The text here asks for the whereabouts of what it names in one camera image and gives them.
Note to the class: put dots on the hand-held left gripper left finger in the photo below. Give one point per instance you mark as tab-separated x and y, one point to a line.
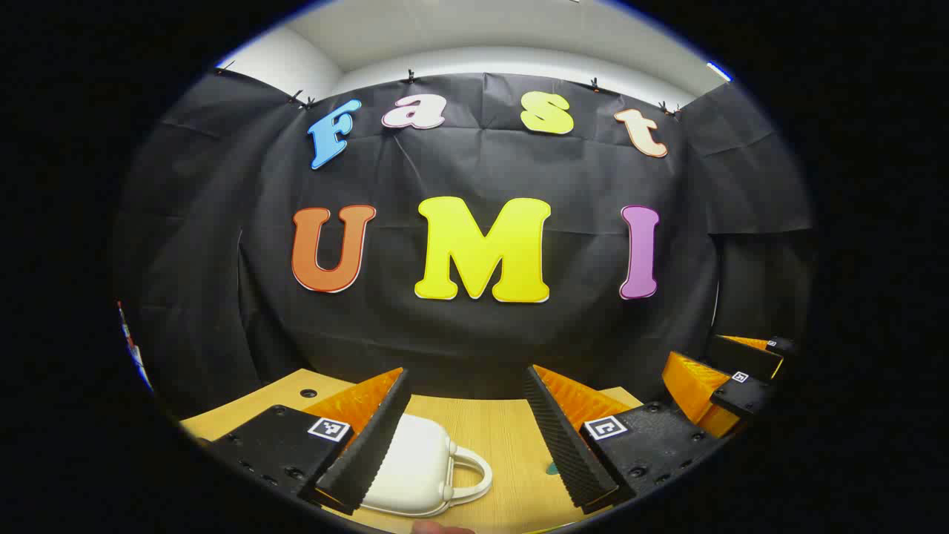
378	437

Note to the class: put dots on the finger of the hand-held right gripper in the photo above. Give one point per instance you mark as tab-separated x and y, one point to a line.
741	397
741	357

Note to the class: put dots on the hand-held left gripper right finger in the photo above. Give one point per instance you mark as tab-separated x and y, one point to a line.
563	445

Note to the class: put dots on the white suitcase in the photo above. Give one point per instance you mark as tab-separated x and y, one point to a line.
415	467

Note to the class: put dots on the black backdrop cloth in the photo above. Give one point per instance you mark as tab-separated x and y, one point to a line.
474	334

